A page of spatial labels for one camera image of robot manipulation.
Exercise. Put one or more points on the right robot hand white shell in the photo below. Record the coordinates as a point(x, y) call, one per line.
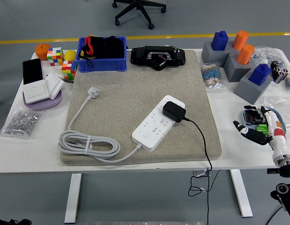
point(277, 138)

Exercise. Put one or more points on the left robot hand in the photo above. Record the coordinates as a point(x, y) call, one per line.
point(13, 222)

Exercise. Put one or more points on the light blue plate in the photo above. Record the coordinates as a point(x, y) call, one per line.
point(283, 125)

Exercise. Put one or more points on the pile of green cylinders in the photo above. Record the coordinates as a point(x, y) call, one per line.
point(261, 128)

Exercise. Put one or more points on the row of dark capacitors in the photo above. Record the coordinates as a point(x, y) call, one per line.
point(253, 117)

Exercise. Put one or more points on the black table control panel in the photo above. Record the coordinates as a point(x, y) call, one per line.
point(272, 171)

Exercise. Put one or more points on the grey block holder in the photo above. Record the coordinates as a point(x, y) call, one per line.
point(246, 89)
point(209, 55)
point(234, 70)

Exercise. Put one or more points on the bundle of large black capacitors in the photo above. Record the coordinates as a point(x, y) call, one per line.
point(278, 72)

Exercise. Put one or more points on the blue square peg block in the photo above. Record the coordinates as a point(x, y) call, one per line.
point(260, 75)
point(219, 42)

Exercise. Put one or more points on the clear bag of small parts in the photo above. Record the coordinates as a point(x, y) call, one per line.
point(264, 55)

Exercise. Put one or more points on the orange cylinder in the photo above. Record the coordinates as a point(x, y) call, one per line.
point(240, 41)
point(245, 55)

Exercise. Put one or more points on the bag of resistors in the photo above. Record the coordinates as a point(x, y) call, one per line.
point(211, 76)

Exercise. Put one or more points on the bag of metal nuts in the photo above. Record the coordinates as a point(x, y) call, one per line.
point(20, 122)

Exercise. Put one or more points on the purple round box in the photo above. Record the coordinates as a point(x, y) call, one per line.
point(46, 105)

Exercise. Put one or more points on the black smartphone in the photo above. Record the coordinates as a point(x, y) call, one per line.
point(32, 71)

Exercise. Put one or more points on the black electronic device housing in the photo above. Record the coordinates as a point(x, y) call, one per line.
point(140, 56)

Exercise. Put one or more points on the multicoloured puzzle cube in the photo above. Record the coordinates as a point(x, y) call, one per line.
point(68, 69)
point(55, 56)

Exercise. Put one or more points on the grey-brown mat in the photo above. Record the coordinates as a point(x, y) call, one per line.
point(116, 93)

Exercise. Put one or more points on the orange fruit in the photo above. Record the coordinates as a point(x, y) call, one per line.
point(41, 51)

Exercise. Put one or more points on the yellow lemon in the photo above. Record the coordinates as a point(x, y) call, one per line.
point(70, 55)

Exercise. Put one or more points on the blue plastic bin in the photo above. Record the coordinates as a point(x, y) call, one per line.
point(100, 65)

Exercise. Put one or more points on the black and red fabric bundle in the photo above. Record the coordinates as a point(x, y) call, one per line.
point(107, 48)

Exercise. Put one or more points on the black office chair base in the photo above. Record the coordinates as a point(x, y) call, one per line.
point(136, 4)

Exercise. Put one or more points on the silver metal bracket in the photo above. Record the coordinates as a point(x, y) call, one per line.
point(199, 174)

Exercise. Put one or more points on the large white wall switch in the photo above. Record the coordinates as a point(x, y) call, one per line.
point(35, 91)

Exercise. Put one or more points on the small white wall switch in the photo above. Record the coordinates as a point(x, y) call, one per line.
point(53, 84)

